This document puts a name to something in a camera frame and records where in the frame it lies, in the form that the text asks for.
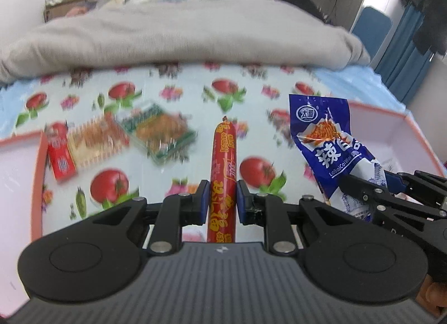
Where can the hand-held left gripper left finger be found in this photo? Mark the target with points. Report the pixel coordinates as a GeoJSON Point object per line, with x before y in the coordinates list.
{"type": "Point", "coordinates": [202, 201]}

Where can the person's right hand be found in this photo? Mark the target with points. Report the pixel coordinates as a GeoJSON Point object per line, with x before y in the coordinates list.
{"type": "Point", "coordinates": [434, 294]}

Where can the shallow pink box lid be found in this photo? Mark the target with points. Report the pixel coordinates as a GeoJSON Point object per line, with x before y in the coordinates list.
{"type": "Point", "coordinates": [17, 187]}

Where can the blue chair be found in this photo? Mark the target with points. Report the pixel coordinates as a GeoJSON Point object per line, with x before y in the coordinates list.
{"type": "Point", "coordinates": [373, 27]}

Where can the deep pink gift box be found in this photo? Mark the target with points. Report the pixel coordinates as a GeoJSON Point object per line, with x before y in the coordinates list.
{"type": "Point", "coordinates": [384, 135]}

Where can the red-label clear snack packet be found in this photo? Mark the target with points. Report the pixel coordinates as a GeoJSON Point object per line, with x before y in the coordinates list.
{"type": "Point", "coordinates": [94, 142]}

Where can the red sausage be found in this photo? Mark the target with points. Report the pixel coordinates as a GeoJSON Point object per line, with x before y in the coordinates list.
{"type": "Point", "coordinates": [223, 156]}

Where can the blue curtain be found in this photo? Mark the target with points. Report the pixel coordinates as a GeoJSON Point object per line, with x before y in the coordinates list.
{"type": "Point", "coordinates": [401, 65]}

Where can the cardboard box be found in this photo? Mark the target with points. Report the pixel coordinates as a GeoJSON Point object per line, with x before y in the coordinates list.
{"type": "Point", "coordinates": [56, 11]}

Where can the blue snack packet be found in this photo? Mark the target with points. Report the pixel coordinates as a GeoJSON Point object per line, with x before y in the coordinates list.
{"type": "Point", "coordinates": [324, 142]}

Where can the green-edged clear snack packet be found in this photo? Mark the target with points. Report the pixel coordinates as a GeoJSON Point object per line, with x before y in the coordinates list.
{"type": "Point", "coordinates": [157, 131]}

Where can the tomato print plastic sheet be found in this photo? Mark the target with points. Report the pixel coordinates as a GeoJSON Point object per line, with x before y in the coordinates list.
{"type": "Point", "coordinates": [195, 107]}

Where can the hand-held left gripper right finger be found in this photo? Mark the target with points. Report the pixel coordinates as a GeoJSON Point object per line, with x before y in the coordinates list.
{"type": "Point", "coordinates": [242, 201]}

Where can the grey blanket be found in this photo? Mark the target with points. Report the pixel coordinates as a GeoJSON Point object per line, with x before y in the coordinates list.
{"type": "Point", "coordinates": [174, 37]}

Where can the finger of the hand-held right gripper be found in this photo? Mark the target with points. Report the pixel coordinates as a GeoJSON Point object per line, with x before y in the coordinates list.
{"type": "Point", "coordinates": [366, 193]}
{"type": "Point", "coordinates": [393, 182]}

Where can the hanging dark clothes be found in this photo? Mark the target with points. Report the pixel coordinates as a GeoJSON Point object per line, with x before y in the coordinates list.
{"type": "Point", "coordinates": [429, 6]}

